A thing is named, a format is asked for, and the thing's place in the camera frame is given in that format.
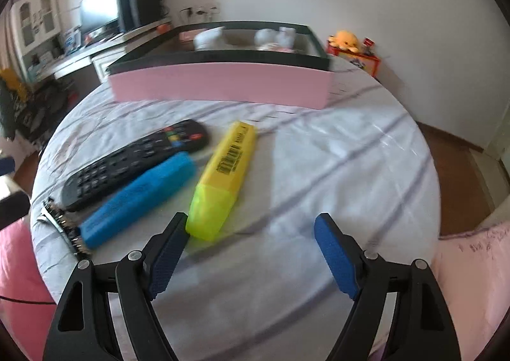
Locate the white dog figurine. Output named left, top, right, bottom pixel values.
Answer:
left=254, top=26, right=296, bottom=49

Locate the white mosquito repellent plug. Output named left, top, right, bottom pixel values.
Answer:
left=193, top=27, right=226, bottom=51

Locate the red toy storage box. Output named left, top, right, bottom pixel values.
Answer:
left=327, top=41, right=381, bottom=78

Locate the yellow highlighter marker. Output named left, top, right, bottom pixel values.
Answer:
left=186, top=121, right=257, bottom=242

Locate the computer monitor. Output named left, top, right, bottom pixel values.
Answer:
left=79, top=0, right=119, bottom=37

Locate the pink pillow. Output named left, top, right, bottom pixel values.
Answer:
left=1, top=219, right=56, bottom=360

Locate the black TV remote control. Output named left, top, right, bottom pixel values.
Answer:
left=62, top=119, right=209, bottom=211

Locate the orange octopus plush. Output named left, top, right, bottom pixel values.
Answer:
left=328, top=30, right=360, bottom=54

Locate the white wall power socket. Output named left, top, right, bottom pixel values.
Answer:
left=178, top=5, right=221, bottom=24

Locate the pink storage box green rim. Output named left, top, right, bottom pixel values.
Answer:
left=108, top=21, right=334, bottom=109

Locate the white desk with drawers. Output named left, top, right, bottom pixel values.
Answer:
left=28, top=17, right=172, bottom=92

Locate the white striped bed sheet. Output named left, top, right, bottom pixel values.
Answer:
left=30, top=60, right=440, bottom=360

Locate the white glass door cabinet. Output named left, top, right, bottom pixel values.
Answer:
left=11, top=0, right=62, bottom=78

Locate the pink white block cat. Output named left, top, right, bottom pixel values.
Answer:
left=257, top=42, right=295, bottom=54

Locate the black rhinestone hair clip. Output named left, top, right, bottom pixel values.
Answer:
left=36, top=197, right=91, bottom=260

